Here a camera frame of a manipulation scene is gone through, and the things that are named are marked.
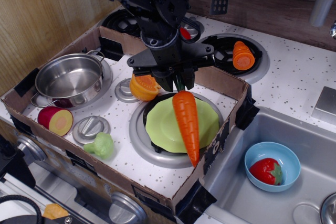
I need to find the orange toy pumpkin half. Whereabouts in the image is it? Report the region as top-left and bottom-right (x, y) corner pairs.
(129, 74), (161, 101)

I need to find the red yellow toy fruit half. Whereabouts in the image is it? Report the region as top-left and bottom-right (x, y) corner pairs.
(37, 106), (74, 136)

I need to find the stainless steel pot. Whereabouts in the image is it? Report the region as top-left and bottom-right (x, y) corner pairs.
(30, 50), (105, 109)

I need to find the black cable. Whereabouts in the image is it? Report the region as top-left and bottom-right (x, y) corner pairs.
(0, 194), (43, 224)

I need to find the black burner under plate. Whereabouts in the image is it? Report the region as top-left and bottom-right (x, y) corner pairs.
(145, 97), (219, 153)

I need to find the cardboard fence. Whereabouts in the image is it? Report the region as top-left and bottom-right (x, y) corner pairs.
(1, 26), (260, 224)

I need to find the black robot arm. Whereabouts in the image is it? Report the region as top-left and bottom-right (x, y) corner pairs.
(110, 0), (214, 92)

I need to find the silver oven knob left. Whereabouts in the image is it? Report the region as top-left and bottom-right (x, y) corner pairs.
(17, 135), (47, 165)

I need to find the silver oven knob right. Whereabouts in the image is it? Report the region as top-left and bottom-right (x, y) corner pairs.
(109, 192), (147, 224)

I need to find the silver oven knob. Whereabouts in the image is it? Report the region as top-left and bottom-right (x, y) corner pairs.
(109, 192), (147, 224)
(17, 135), (47, 165)

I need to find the blue plastic bowl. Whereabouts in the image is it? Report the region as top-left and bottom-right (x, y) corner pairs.
(244, 142), (301, 193)

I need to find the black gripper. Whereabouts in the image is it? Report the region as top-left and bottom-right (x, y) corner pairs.
(127, 28), (215, 92)

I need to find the green plastic plate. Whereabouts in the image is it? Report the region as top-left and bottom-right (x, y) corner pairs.
(145, 97), (219, 159)

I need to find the green toy broccoli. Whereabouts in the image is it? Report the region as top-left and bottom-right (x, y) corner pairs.
(83, 132), (114, 159)

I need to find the orange toy carrot slice piece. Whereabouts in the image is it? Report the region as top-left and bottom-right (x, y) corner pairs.
(233, 40), (255, 71)

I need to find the silver stove knob front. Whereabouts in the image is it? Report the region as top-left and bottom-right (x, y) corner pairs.
(72, 116), (110, 145)

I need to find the orange toy carrot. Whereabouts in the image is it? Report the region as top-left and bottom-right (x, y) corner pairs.
(172, 76), (200, 167)

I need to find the silver sink basin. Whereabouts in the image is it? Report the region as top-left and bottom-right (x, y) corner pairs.
(205, 108), (335, 223)

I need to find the grey faucet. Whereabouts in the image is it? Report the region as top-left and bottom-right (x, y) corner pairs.
(309, 0), (334, 27)

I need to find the silver stove knob back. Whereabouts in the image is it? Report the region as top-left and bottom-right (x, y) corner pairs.
(184, 16), (205, 38)

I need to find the yellow toy piece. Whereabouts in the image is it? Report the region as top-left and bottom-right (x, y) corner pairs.
(42, 203), (69, 220)

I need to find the silver stove knob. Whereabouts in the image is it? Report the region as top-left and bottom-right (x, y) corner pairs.
(72, 116), (110, 145)
(114, 78), (139, 103)
(184, 16), (205, 38)

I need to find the black burner coil back left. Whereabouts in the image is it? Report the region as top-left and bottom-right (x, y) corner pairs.
(100, 9), (141, 38)

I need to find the silver stove knob middle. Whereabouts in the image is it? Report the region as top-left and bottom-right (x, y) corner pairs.
(114, 78), (139, 103)

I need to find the red white toy sushi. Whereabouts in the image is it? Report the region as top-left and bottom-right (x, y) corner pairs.
(179, 27), (191, 40)

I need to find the red toy strawberry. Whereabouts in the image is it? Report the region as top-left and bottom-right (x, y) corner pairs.
(249, 158), (282, 186)

